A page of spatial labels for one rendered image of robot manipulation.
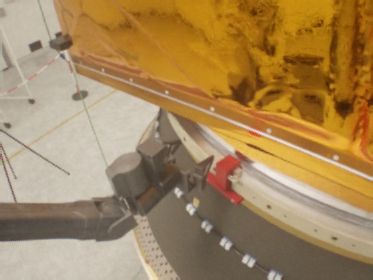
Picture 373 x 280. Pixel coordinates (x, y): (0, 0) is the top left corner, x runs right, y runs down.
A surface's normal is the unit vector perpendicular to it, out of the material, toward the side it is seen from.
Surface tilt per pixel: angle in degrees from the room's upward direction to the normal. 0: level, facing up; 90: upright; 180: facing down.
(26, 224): 78
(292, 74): 89
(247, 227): 62
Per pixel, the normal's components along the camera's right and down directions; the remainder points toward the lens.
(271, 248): -0.59, 0.12
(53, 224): 0.58, 0.32
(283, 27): -0.60, 0.53
